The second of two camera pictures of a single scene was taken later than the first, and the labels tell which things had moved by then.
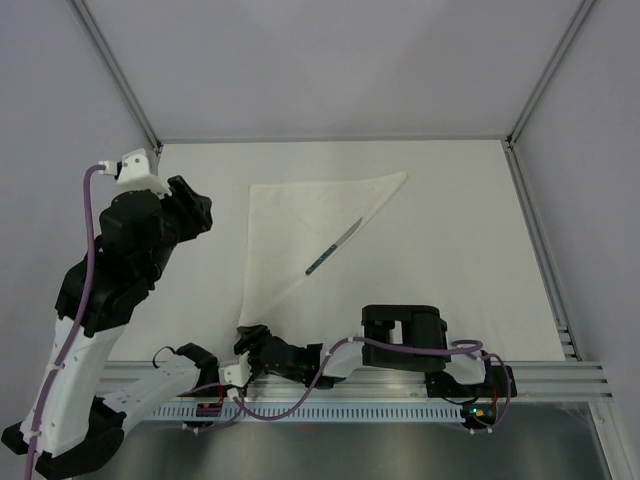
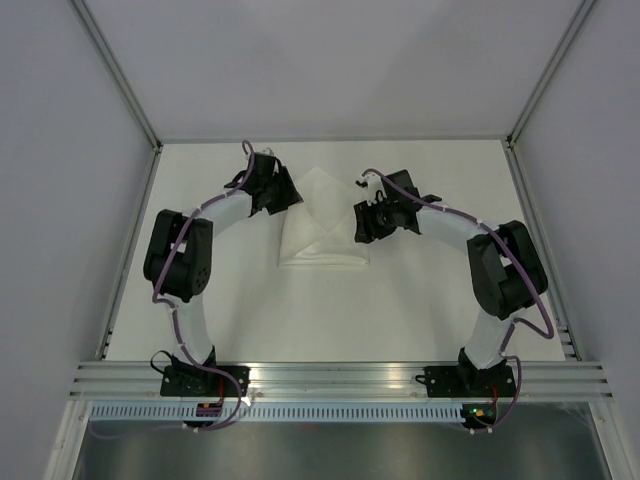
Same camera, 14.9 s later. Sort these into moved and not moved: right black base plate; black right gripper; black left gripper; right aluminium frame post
Moved: black right gripper; black left gripper
Not moved: right aluminium frame post; right black base plate
